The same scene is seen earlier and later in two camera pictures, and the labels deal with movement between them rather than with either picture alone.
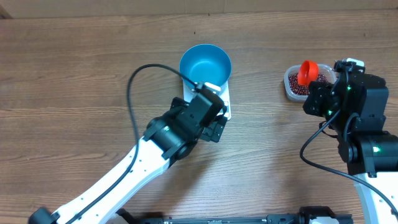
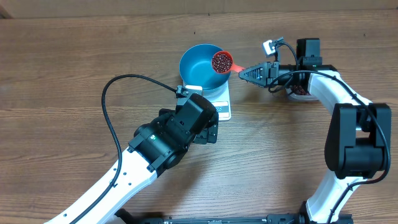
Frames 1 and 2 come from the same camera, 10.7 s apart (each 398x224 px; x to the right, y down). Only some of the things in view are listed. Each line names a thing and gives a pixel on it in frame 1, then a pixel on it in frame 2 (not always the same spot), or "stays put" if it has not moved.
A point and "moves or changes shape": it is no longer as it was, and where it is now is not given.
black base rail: [307, 215] stays put
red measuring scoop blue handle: [308, 71] moves or changes shape
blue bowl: [206, 63] stays put
